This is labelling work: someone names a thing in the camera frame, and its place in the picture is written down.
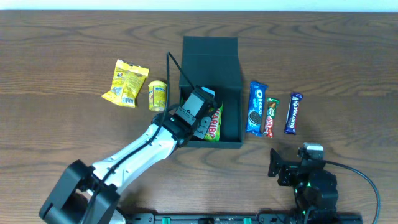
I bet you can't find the Haribo gummy candy bag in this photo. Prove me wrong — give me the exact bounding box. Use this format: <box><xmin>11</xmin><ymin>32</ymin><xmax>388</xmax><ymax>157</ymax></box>
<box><xmin>182</xmin><ymin>105</ymin><xmax>223</xmax><ymax>142</ymax></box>

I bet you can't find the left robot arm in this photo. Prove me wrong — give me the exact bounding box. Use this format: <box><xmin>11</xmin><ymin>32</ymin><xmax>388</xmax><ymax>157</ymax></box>
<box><xmin>39</xmin><ymin>95</ymin><xmax>218</xmax><ymax>224</ymax></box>

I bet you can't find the blue Oreo cookie pack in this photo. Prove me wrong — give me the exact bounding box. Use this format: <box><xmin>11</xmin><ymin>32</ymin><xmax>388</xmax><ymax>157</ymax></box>
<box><xmin>246</xmin><ymin>81</ymin><xmax>268</xmax><ymax>136</ymax></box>

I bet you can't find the dark green open box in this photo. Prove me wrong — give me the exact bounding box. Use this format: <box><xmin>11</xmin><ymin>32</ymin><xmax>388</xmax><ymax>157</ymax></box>
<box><xmin>181</xmin><ymin>36</ymin><xmax>244</xmax><ymax>149</ymax></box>

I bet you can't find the yellow snack bag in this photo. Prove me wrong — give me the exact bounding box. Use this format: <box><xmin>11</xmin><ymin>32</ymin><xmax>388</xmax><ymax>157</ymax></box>
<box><xmin>101</xmin><ymin>59</ymin><xmax>149</xmax><ymax>108</ymax></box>

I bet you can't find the left black cable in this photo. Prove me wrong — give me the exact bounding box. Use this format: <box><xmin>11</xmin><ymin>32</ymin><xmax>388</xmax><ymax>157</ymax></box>
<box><xmin>79</xmin><ymin>51</ymin><xmax>196</xmax><ymax>224</ymax></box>

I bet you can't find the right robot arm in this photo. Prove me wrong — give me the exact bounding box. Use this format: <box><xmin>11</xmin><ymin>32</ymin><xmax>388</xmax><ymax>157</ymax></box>
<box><xmin>268</xmin><ymin>142</ymin><xmax>338</xmax><ymax>223</ymax></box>

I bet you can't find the purple Dairy Milk bar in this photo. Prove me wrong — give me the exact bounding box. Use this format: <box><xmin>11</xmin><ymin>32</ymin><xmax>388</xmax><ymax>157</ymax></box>
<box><xmin>284</xmin><ymin>93</ymin><xmax>303</xmax><ymax>135</ymax></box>

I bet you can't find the red green KitKat bar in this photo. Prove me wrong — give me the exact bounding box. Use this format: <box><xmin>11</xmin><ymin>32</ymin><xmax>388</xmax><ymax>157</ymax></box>
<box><xmin>263</xmin><ymin>98</ymin><xmax>279</xmax><ymax>138</ymax></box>

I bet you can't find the yellow candy canister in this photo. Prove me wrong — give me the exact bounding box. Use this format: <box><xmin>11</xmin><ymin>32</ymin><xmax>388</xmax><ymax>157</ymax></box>
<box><xmin>148</xmin><ymin>80</ymin><xmax>167</xmax><ymax>112</ymax></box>

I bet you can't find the right black cable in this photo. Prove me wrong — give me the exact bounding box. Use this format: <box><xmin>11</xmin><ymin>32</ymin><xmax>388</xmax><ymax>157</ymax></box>
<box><xmin>323</xmin><ymin>159</ymin><xmax>381</xmax><ymax>224</ymax></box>

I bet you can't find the black cable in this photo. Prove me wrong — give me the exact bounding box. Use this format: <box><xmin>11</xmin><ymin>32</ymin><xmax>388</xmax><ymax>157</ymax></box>
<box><xmin>323</xmin><ymin>159</ymin><xmax>381</xmax><ymax>224</ymax></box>
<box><xmin>79</xmin><ymin>51</ymin><xmax>196</xmax><ymax>224</ymax></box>

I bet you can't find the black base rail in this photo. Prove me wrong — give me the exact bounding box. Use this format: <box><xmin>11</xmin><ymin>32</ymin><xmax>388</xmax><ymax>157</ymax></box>
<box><xmin>126</xmin><ymin>213</ymin><xmax>363</xmax><ymax>224</ymax></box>

